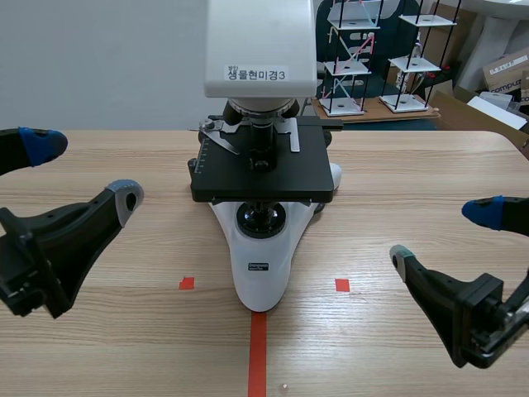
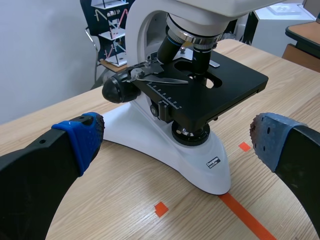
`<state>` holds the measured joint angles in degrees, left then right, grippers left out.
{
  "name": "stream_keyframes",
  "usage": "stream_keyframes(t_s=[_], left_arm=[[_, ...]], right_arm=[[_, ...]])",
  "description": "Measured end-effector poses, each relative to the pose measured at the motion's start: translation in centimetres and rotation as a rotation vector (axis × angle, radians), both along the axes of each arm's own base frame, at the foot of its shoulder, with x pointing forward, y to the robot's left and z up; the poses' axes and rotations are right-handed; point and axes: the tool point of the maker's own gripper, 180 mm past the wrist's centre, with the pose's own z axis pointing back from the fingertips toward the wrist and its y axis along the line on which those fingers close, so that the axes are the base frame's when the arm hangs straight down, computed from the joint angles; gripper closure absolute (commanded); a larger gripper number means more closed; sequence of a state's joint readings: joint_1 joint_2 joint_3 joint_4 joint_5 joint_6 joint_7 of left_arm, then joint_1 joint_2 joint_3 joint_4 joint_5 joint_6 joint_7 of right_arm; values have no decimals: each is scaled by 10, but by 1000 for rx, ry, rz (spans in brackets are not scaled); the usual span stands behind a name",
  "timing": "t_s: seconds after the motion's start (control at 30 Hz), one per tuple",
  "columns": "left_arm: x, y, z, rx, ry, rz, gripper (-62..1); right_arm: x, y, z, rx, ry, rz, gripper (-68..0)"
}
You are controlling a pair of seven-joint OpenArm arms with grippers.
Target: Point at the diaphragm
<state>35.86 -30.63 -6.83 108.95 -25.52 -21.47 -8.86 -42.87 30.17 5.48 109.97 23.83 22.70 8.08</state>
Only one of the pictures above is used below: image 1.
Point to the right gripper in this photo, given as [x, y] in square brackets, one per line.
[514, 318]

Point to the tower model with coloured braces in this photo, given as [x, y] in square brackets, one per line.
[346, 68]

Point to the open brown cardboard box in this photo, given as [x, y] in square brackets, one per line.
[467, 113]

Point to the printed brown cardboard box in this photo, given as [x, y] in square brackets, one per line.
[506, 76]

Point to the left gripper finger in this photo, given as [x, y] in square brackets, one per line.
[62, 231]
[37, 144]

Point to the flat brown cardboard sheet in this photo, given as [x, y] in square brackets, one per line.
[376, 113]

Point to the tower model with black rods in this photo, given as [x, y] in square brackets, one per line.
[413, 62]

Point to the white and black microscope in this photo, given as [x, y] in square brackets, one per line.
[260, 49]

